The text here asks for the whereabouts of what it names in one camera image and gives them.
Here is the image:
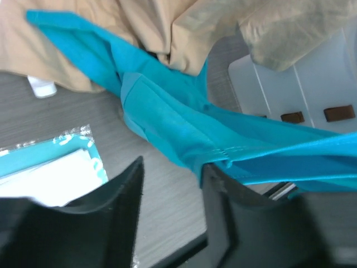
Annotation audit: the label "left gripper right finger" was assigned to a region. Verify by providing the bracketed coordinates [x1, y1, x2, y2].
[202, 164, 356, 267]

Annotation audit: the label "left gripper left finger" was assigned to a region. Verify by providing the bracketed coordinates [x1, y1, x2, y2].
[1, 157, 144, 268]

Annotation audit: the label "teal t shirt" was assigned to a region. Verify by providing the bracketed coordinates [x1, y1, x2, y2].
[26, 9, 356, 192]

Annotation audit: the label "beige t shirt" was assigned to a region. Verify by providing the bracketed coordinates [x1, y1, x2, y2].
[1, 1, 356, 92]

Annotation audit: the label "white paper sheets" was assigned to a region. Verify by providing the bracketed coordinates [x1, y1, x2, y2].
[1, 149, 108, 207]

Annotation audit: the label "clothes rack metal pole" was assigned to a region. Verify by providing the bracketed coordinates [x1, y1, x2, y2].
[27, 76, 57, 99]

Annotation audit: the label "white drawer storage box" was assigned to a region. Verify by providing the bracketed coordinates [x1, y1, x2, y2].
[228, 20, 356, 133]

